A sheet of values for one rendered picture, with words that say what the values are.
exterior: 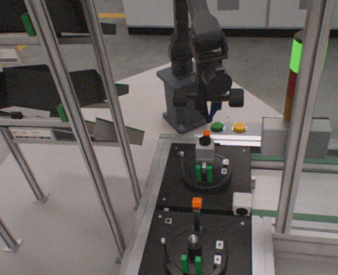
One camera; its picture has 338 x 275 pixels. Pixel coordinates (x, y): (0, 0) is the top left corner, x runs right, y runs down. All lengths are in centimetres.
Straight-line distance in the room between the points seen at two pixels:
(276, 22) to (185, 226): 325
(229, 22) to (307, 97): 337
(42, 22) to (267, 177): 73
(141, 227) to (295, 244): 37
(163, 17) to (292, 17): 136
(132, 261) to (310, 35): 59
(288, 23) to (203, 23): 309
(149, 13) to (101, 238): 339
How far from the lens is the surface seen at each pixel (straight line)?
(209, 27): 84
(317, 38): 57
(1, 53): 62
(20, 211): 118
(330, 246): 91
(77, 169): 123
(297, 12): 388
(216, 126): 111
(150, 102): 146
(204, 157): 88
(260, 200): 98
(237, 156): 101
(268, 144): 70
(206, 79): 81
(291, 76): 62
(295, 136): 65
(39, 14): 55
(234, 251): 82
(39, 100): 71
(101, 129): 82
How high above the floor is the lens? 166
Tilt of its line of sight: 40 degrees down
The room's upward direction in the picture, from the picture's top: 8 degrees counter-clockwise
